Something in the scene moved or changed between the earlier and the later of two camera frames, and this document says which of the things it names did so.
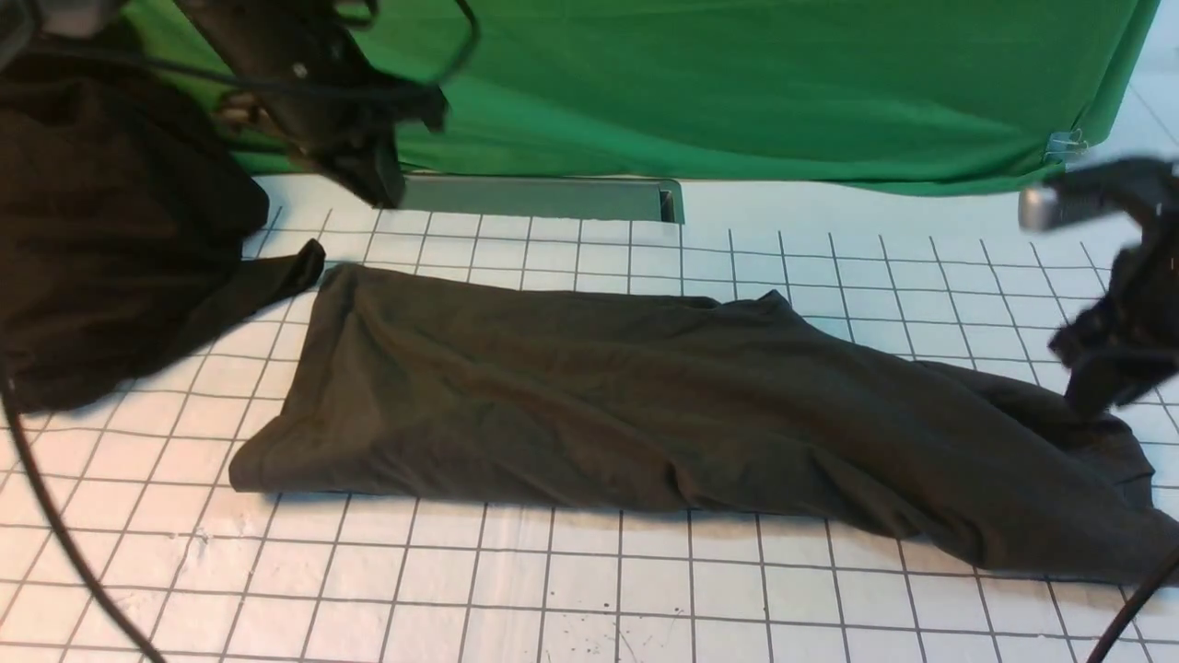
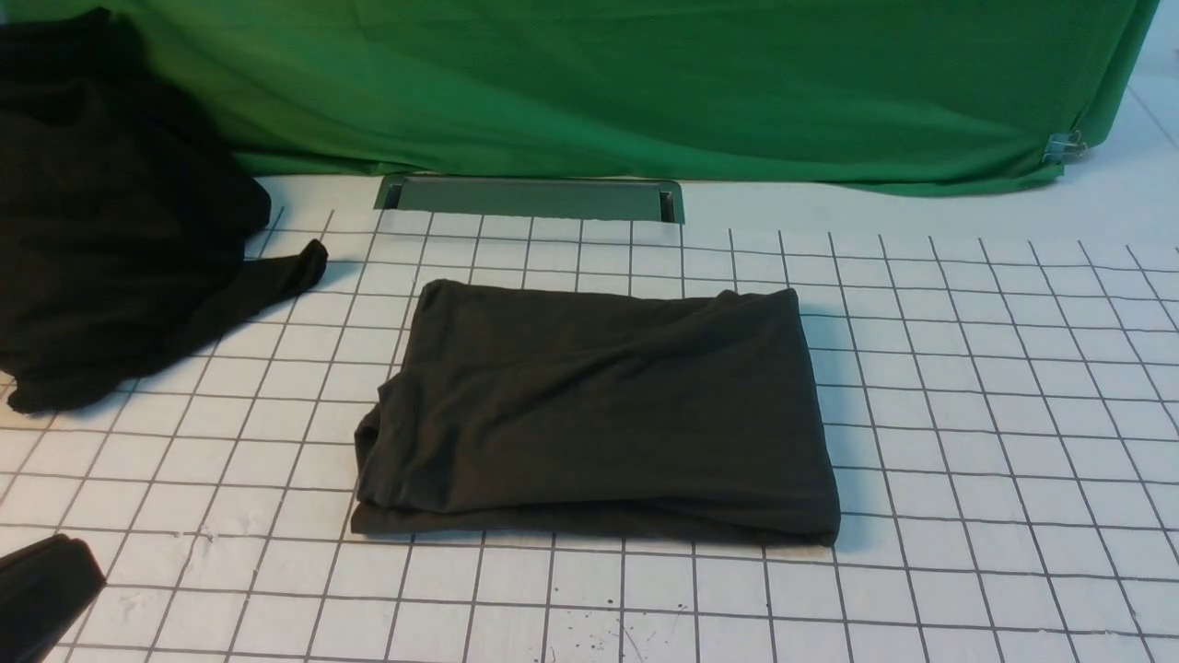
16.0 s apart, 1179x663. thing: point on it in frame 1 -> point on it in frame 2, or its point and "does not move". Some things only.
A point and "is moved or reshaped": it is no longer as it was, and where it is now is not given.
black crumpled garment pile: (123, 214) does not move
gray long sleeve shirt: (688, 400) is moved or reshaped
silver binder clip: (1064, 143) does not move
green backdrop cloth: (952, 96) does not move
